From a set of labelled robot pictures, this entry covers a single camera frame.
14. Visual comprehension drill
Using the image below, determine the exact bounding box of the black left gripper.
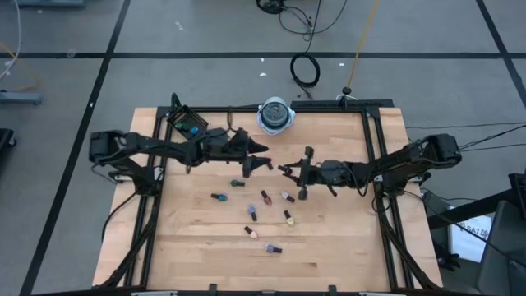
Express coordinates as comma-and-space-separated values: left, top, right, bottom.
196, 127, 273, 178

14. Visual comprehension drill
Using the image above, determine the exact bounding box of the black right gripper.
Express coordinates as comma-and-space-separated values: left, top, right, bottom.
284, 146, 350, 201

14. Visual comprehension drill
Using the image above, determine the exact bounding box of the black plastic basket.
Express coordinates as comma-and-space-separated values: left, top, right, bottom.
166, 104, 210, 142

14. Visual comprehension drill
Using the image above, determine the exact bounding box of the small black floor object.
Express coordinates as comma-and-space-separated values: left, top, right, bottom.
435, 242, 462, 272

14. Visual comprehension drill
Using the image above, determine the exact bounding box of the black diagonal bar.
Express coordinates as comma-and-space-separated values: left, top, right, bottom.
427, 187, 526, 231

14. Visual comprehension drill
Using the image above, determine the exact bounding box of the white printed paper sheet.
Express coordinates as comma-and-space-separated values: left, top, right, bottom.
447, 214, 493, 264

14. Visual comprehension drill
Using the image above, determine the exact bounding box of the grey office chair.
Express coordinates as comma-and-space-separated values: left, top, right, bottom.
476, 200, 526, 296

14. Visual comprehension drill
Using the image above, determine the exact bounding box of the black crate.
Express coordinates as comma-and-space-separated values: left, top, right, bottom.
508, 172, 526, 221

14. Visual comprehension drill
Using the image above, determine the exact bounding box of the grey stand foot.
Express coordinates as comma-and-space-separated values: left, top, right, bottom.
0, 90, 44, 106

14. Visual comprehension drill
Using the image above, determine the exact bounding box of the black caster object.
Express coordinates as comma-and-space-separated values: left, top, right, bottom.
0, 127, 17, 150

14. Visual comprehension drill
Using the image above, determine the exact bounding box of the black aluminium table frame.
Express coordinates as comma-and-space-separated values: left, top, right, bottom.
93, 92, 444, 294

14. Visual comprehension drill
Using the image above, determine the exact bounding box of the black coiled floor cable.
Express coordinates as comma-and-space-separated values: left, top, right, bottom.
288, 52, 322, 99

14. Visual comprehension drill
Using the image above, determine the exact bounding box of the yellow hanging cord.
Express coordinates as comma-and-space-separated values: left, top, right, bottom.
346, 0, 381, 90

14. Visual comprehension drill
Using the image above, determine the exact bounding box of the black tangled floor cable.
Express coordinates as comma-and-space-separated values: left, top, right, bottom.
255, 0, 349, 54

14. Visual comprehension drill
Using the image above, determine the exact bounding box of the white floor cable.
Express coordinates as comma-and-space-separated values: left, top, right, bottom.
0, 0, 22, 81

